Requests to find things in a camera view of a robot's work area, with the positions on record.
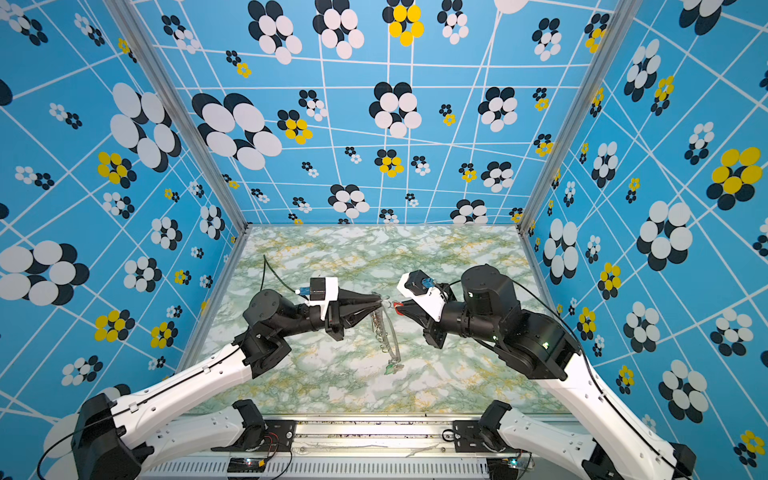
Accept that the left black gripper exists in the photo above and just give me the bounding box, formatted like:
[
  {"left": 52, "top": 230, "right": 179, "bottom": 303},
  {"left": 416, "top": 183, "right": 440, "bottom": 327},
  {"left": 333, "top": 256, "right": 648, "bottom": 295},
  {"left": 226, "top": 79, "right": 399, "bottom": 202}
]
[{"left": 277, "top": 283, "right": 379, "bottom": 342}]

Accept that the grey metal key ring plate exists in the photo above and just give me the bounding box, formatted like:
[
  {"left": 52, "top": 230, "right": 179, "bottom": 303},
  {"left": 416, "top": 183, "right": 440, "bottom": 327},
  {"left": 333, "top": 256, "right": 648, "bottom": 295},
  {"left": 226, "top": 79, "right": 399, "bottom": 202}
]
[{"left": 371, "top": 296, "right": 403, "bottom": 373}]

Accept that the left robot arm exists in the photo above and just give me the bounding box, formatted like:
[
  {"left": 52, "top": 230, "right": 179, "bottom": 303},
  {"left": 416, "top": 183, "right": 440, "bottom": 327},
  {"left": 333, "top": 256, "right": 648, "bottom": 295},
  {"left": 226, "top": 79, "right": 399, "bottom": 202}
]
[{"left": 71, "top": 289, "right": 382, "bottom": 479}]

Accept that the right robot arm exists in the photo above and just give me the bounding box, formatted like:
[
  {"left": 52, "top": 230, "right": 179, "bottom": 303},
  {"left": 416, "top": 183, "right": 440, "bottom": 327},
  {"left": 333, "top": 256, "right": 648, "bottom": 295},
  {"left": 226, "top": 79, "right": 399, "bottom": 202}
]
[{"left": 396, "top": 265, "right": 696, "bottom": 479}]

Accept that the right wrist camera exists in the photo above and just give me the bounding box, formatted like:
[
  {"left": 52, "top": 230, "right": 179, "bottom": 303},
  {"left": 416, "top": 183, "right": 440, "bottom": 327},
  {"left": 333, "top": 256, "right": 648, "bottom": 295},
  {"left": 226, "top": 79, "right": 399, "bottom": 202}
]
[{"left": 397, "top": 270, "right": 450, "bottom": 322}]

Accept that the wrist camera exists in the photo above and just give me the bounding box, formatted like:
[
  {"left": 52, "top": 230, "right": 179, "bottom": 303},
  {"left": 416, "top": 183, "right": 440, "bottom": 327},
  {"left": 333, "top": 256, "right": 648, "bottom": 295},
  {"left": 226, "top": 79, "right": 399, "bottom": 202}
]
[
  {"left": 397, "top": 270, "right": 450, "bottom": 322},
  {"left": 295, "top": 277, "right": 340, "bottom": 320}
]

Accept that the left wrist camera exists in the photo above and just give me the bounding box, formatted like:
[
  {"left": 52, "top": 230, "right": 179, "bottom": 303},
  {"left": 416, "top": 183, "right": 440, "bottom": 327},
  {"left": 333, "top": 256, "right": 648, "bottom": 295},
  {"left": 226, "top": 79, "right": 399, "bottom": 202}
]
[{"left": 295, "top": 277, "right": 340, "bottom": 320}]

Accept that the aluminium front rail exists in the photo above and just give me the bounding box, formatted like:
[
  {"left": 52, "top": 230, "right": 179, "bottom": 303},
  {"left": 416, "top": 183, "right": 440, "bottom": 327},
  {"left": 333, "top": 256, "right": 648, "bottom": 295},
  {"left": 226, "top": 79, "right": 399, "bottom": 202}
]
[{"left": 143, "top": 413, "right": 541, "bottom": 480}]

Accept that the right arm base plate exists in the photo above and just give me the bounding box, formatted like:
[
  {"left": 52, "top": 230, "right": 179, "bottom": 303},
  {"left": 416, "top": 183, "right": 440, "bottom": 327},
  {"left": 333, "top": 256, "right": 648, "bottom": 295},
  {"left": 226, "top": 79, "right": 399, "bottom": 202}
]
[{"left": 450, "top": 420, "right": 496, "bottom": 453}]

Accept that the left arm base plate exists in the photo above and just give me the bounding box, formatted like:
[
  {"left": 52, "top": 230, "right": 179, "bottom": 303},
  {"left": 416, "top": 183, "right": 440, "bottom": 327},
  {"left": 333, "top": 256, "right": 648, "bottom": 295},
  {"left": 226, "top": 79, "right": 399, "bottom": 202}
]
[{"left": 212, "top": 418, "right": 298, "bottom": 453}]

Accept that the perforated cable duct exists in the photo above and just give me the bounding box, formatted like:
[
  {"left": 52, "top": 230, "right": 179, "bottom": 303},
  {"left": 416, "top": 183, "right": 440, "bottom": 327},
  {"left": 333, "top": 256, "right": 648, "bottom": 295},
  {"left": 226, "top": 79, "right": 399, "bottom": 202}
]
[{"left": 140, "top": 456, "right": 490, "bottom": 479}]

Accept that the right corner aluminium post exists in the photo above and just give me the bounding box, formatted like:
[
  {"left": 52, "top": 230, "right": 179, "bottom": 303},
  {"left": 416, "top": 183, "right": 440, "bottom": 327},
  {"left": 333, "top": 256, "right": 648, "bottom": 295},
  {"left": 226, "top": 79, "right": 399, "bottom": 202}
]
[{"left": 520, "top": 0, "right": 642, "bottom": 233}]

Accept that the corner aluminium post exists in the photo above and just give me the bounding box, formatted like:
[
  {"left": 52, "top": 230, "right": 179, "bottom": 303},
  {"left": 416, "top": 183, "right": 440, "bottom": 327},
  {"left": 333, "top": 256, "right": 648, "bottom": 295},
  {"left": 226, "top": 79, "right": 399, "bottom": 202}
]
[
  {"left": 105, "top": 1, "right": 248, "bottom": 235},
  {"left": 520, "top": 0, "right": 642, "bottom": 233}
]

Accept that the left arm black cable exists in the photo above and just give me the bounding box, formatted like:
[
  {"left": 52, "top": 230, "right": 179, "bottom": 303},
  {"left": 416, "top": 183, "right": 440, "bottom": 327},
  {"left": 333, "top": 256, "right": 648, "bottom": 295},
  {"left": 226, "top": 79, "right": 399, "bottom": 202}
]
[{"left": 37, "top": 254, "right": 301, "bottom": 480}]

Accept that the left corner aluminium post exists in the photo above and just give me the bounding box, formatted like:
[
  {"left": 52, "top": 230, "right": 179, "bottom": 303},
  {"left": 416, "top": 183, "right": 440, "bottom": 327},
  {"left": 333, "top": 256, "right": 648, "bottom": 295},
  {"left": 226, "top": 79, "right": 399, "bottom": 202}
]
[{"left": 105, "top": 1, "right": 248, "bottom": 235}]

